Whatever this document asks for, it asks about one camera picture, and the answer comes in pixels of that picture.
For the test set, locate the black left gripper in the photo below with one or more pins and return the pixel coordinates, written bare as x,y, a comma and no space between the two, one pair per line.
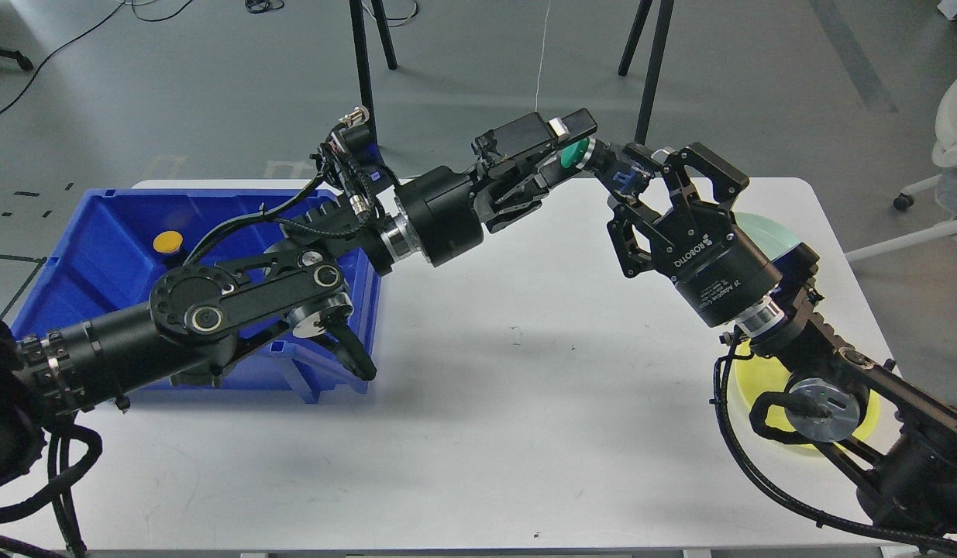
440,204

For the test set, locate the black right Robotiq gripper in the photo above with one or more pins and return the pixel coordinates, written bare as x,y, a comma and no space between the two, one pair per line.
710,263

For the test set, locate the green push button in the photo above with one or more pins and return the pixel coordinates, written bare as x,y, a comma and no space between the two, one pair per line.
614,170

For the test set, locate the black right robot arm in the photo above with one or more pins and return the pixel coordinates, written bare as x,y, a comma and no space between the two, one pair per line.
894,442

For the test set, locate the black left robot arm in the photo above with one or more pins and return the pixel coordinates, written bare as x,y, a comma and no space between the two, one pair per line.
256,277

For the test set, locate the light green plate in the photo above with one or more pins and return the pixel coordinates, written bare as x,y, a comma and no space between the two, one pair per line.
773,239

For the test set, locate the yellow plate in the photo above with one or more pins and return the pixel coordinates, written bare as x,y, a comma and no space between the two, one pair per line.
759,375

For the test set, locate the yellow push button back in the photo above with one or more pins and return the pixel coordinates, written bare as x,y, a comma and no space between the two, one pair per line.
169,245

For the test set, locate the black tripod legs right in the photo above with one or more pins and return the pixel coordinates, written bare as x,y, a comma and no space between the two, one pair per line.
656,56

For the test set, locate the white office chair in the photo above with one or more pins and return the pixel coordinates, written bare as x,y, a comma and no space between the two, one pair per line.
944,155

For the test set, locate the blue plastic bin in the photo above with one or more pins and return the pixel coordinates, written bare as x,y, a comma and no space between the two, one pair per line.
105,261

